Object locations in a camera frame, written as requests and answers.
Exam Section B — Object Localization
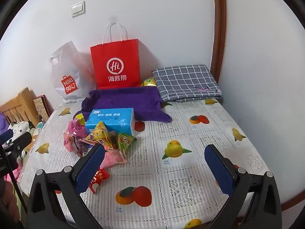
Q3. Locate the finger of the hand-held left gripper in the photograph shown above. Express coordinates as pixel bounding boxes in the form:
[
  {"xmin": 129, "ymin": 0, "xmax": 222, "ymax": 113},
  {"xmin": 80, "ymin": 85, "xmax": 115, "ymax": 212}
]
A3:
[{"xmin": 0, "ymin": 129, "xmax": 33, "ymax": 152}]

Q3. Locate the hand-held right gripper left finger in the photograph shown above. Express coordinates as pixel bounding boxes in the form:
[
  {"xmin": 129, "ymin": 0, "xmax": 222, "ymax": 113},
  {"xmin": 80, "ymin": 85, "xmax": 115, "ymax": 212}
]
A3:
[{"xmin": 26, "ymin": 144, "xmax": 106, "ymax": 229}]

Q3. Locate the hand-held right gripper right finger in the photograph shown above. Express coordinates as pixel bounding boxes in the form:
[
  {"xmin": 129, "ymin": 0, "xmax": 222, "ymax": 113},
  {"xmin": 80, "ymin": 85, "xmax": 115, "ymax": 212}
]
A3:
[{"xmin": 204, "ymin": 144, "xmax": 290, "ymax": 229}]

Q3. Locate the small red snack packet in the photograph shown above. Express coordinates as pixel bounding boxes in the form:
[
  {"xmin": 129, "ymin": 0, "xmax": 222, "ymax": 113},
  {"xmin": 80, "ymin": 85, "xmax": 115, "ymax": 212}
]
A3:
[{"xmin": 89, "ymin": 168, "xmax": 110, "ymax": 194}]

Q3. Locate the long pink snack packet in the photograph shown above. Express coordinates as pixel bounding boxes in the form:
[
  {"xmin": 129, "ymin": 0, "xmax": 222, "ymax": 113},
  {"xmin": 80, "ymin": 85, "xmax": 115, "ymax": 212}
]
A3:
[{"xmin": 100, "ymin": 148, "xmax": 128, "ymax": 169}]

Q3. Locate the yellow triangular snack packet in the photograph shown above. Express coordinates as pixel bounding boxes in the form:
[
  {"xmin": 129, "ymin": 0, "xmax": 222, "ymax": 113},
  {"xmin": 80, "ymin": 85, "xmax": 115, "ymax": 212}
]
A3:
[
  {"xmin": 85, "ymin": 121, "xmax": 113, "ymax": 146},
  {"xmin": 101, "ymin": 134, "xmax": 120, "ymax": 151}
]

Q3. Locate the green triangular snack packet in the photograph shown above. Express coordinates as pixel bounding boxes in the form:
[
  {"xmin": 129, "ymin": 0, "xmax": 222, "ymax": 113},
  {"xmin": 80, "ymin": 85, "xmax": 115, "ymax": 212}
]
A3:
[{"xmin": 117, "ymin": 133, "xmax": 138, "ymax": 159}]

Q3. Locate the magenta snack packet yellow edge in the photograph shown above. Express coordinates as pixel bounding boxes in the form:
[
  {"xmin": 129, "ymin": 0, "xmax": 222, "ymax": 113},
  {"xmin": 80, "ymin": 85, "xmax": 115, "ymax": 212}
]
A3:
[{"xmin": 67, "ymin": 114, "xmax": 88, "ymax": 137}]

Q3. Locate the person's left hand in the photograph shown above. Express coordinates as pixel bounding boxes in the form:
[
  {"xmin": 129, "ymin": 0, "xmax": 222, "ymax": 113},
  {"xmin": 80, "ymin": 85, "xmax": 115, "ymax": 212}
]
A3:
[{"xmin": 0, "ymin": 179, "xmax": 19, "ymax": 221}]

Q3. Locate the white floral cloth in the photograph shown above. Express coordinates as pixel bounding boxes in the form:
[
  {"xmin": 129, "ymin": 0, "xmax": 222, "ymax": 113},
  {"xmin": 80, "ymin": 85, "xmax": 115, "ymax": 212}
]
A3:
[{"xmin": 8, "ymin": 121, "xmax": 36, "ymax": 137}]

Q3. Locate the pink cloth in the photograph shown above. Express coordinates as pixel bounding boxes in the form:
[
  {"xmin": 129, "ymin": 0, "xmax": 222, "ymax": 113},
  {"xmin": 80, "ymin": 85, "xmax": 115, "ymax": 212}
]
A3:
[{"xmin": 5, "ymin": 166, "xmax": 23, "ymax": 182}]

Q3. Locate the wooden headboard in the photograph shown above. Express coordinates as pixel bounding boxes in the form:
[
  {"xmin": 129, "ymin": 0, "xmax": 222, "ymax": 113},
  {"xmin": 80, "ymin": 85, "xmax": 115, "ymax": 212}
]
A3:
[{"xmin": 0, "ymin": 87, "xmax": 40, "ymax": 127}]

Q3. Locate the brown patterned book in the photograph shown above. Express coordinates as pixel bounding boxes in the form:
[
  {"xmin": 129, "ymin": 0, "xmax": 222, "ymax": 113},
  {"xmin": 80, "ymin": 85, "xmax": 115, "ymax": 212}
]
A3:
[{"xmin": 33, "ymin": 95, "xmax": 54, "ymax": 123}]

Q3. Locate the fruit print tablecloth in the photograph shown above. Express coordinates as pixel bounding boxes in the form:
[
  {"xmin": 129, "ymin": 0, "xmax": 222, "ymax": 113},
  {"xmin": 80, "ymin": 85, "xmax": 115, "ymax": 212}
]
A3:
[{"xmin": 20, "ymin": 98, "xmax": 277, "ymax": 229}]

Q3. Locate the blue tissue pack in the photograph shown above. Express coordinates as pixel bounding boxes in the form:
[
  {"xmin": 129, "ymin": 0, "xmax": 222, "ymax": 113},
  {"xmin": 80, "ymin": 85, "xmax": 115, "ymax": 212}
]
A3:
[{"xmin": 85, "ymin": 107, "xmax": 135, "ymax": 136}]

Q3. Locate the white plastic bag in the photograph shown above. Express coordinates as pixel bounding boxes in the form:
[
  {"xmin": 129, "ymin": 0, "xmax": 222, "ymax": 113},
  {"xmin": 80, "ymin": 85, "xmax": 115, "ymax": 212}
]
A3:
[{"xmin": 45, "ymin": 40, "xmax": 97, "ymax": 104}]

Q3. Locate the purple towel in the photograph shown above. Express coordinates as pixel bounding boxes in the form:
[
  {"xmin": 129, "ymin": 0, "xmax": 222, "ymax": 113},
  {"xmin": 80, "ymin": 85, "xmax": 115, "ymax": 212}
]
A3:
[{"xmin": 73, "ymin": 86, "xmax": 172, "ymax": 123}]

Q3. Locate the grey checkered cloth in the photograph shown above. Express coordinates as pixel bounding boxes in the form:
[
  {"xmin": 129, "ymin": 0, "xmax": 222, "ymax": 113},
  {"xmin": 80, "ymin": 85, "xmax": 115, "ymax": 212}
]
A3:
[{"xmin": 152, "ymin": 64, "xmax": 222, "ymax": 102}]

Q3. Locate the yellow green snack packet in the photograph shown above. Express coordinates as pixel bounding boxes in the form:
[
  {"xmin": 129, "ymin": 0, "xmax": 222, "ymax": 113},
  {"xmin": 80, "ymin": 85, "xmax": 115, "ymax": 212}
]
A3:
[{"xmin": 140, "ymin": 77, "xmax": 157, "ymax": 88}]

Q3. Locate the red paper bag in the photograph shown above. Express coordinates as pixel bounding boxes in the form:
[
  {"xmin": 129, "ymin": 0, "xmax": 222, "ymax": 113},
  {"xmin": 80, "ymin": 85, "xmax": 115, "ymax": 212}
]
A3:
[{"xmin": 90, "ymin": 22, "xmax": 141, "ymax": 90}]

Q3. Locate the white light switch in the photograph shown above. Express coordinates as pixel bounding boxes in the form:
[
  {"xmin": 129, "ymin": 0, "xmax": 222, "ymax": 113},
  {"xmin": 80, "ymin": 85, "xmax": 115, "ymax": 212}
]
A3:
[{"xmin": 71, "ymin": 1, "xmax": 86, "ymax": 18}]

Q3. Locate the brown wooden door frame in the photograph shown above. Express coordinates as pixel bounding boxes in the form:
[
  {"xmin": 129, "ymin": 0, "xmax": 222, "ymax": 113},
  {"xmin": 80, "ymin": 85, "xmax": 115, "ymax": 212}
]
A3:
[{"xmin": 210, "ymin": 0, "xmax": 227, "ymax": 80}]

